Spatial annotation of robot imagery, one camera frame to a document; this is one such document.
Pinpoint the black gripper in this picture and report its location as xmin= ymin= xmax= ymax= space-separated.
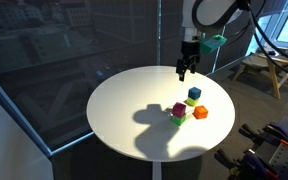
xmin=175 ymin=39 xmax=202 ymax=83

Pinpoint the mulberry pink block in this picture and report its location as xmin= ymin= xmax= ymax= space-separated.
xmin=171 ymin=101 xmax=188 ymax=119

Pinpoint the blue block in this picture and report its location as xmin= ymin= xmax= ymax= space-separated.
xmin=187 ymin=86 xmax=203 ymax=101

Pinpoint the yellow block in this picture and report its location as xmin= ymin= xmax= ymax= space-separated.
xmin=185 ymin=96 xmax=200 ymax=108

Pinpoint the orange block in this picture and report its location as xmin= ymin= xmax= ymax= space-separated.
xmin=192 ymin=105 xmax=209 ymax=120

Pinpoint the green block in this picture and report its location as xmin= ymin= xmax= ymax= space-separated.
xmin=170 ymin=113 xmax=187 ymax=127

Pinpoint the grey vertical window mullion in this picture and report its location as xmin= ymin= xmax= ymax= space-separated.
xmin=156 ymin=0 xmax=163 ymax=67

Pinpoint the wooden lounge chair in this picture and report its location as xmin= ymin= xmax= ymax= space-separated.
xmin=232 ymin=45 xmax=288 ymax=100

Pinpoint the orange purple spring clamp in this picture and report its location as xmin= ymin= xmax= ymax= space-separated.
xmin=213 ymin=147 xmax=281 ymax=180
xmin=238 ymin=121 xmax=288 ymax=149

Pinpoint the black perforated metal plate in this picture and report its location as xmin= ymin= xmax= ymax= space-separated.
xmin=266 ymin=116 xmax=288 ymax=180

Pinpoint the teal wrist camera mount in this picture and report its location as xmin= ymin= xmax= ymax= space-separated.
xmin=199 ymin=33 xmax=228 ymax=56

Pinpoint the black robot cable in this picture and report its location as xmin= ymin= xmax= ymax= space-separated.
xmin=250 ymin=23 xmax=288 ymax=80
xmin=245 ymin=0 xmax=288 ymax=65

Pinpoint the white table pedestal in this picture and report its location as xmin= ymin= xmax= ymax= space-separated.
xmin=151 ymin=161 xmax=164 ymax=180

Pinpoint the grey window sill frame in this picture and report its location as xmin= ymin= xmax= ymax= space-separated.
xmin=0 ymin=65 xmax=96 ymax=158

